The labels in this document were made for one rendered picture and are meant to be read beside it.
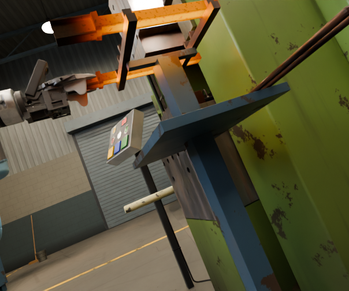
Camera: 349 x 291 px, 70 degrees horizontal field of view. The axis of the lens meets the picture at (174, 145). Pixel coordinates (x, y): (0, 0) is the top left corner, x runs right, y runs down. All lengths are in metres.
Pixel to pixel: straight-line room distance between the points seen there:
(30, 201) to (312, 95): 9.62
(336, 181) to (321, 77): 0.37
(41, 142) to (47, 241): 3.39
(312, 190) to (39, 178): 9.50
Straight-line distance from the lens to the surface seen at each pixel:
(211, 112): 0.47
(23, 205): 10.12
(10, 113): 0.76
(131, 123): 1.61
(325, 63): 1.09
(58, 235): 9.77
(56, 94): 0.76
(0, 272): 6.07
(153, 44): 1.31
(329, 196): 0.91
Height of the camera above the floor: 0.67
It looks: 7 degrees up
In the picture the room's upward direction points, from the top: 23 degrees counter-clockwise
